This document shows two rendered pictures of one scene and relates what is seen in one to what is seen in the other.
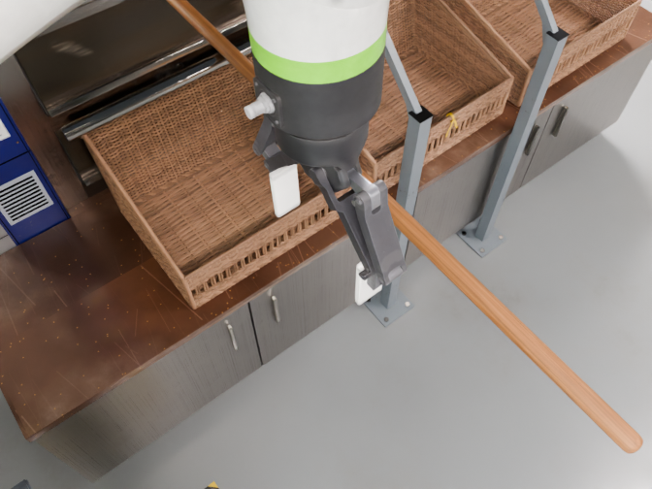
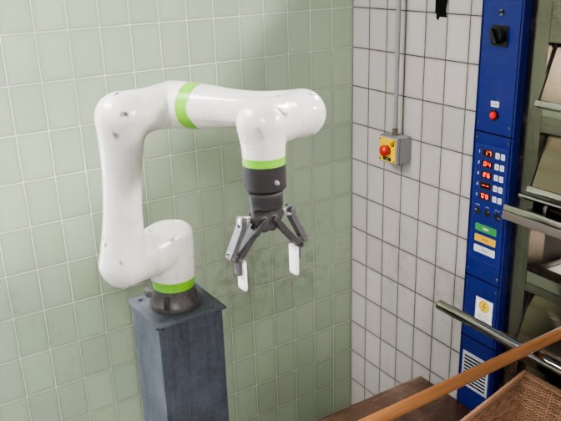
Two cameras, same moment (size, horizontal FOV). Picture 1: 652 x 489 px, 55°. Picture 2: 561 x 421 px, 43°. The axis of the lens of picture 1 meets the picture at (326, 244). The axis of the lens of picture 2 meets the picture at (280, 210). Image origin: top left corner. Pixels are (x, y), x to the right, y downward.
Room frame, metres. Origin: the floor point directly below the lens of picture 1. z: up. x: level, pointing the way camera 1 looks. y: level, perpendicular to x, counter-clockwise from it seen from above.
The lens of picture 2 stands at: (0.52, -1.43, 2.15)
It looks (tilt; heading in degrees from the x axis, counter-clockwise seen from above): 20 degrees down; 95
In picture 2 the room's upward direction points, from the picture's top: 2 degrees counter-clockwise
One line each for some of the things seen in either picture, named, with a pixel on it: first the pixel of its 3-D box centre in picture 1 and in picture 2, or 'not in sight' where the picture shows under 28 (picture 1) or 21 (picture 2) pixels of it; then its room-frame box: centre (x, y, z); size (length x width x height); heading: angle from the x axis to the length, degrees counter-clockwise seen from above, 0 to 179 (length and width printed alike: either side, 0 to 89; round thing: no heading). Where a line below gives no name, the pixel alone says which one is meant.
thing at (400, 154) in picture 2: not in sight; (394, 148); (0.70, 1.14, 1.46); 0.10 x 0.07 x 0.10; 127
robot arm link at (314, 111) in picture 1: (314, 73); (263, 176); (0.35, 0.01, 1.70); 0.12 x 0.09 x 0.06; 128
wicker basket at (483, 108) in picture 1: (392, 78); not in sight; (1.45, -0.20, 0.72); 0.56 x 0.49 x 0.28; 129
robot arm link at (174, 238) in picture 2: not in sight; (168, 255); (0.02, 0.38, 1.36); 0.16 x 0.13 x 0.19; 55
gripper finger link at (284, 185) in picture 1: (285, 189); (294, 259); (0.41, 0.04, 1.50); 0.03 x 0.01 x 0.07; 128
